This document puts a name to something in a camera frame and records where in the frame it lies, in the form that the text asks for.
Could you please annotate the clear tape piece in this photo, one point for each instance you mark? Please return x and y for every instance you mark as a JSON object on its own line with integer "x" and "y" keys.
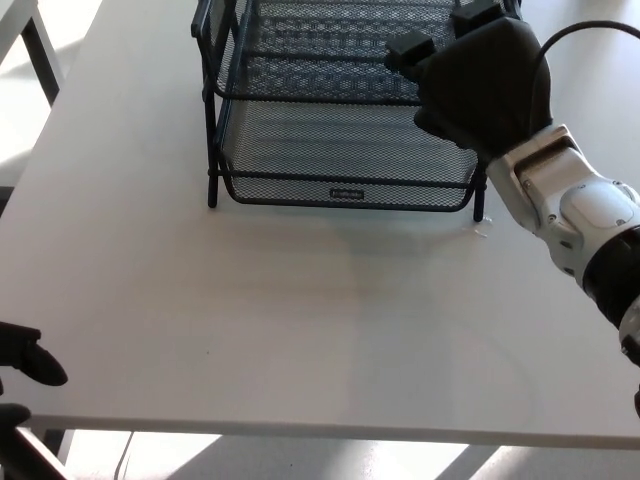
{"x": 482, "y": 227}

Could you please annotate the small black mesh tray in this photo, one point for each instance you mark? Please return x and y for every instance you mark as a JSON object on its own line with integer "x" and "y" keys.
{"x": 325, "y": 30}

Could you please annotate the grey table leg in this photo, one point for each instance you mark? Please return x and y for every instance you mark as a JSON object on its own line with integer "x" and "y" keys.
{"x": 59, "y": 445}

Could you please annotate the dark brown chair frame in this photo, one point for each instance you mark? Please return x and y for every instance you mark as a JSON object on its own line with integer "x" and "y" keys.
{"x": 30, "y": 455}

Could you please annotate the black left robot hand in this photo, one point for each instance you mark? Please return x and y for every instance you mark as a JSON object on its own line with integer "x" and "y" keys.
{"x": 35, "y": 362}

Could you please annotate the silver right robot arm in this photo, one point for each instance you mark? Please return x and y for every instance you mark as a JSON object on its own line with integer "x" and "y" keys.
{"x": 575, "y": 210}

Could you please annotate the white side table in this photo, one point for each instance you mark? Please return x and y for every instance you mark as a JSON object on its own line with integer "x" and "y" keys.
{"x": 45, "y": 65}

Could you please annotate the wide black mesh tray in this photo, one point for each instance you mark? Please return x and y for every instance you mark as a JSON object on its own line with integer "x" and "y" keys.
{"x": 300, "y": 98}

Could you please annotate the black mesh tray with label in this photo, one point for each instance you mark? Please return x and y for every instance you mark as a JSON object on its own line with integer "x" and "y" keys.
{"x": 300, "y": 150}

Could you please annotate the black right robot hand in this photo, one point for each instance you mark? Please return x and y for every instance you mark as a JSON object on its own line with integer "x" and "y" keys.
{"x": 490, "y": 90}

